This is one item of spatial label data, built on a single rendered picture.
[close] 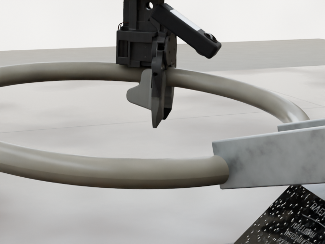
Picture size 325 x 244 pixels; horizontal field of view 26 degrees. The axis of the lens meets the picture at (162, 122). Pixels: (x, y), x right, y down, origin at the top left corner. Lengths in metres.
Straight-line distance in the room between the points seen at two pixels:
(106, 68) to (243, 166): 0.47
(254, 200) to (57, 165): 2.91
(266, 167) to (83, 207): 2.80
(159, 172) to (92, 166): 0.06
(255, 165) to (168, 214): 2.66
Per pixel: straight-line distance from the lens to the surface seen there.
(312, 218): 0.90
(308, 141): 0.64
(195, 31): 1.08
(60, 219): 3.30
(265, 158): 0.67
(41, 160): 0.68
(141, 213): 3.34
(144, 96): 1.10
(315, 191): 0.94
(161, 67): 1.07
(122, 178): 0.67
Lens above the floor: 1.11
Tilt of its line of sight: 12 degrees down
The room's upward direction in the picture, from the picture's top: straight up
